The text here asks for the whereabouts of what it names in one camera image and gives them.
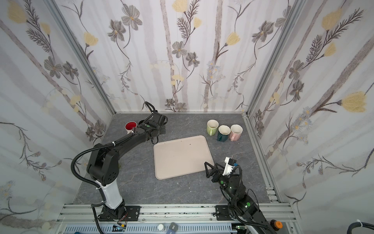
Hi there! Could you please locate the white mug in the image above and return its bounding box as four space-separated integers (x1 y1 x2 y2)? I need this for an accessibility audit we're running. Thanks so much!
125 121 137 134

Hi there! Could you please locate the dark green mug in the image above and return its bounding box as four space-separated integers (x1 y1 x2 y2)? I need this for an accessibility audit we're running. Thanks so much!
217 125 231 142

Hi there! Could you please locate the light green mug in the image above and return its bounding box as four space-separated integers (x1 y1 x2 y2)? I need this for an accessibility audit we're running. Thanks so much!
206 120 219 136

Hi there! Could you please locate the pink mug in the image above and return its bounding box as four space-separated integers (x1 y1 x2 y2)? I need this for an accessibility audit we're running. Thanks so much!
229 124 243 141

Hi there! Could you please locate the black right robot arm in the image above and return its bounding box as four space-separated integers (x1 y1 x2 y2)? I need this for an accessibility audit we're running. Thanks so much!
204 159 283 234

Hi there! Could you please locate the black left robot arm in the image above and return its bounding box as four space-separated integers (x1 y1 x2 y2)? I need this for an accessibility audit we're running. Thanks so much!
71 101 168 234

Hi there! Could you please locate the beige plastic tray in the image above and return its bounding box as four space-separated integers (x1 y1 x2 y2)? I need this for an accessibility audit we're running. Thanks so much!
153 136 214 180

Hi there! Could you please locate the orange capped button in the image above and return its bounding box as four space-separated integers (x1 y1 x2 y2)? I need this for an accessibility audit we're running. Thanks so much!
270 219 283 231

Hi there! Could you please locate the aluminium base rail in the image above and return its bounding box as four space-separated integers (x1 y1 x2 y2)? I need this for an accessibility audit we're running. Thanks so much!
55 187 302 234

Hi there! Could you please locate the black corrugated cable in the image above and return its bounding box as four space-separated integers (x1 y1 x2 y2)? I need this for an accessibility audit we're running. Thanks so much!
346 220 374 234

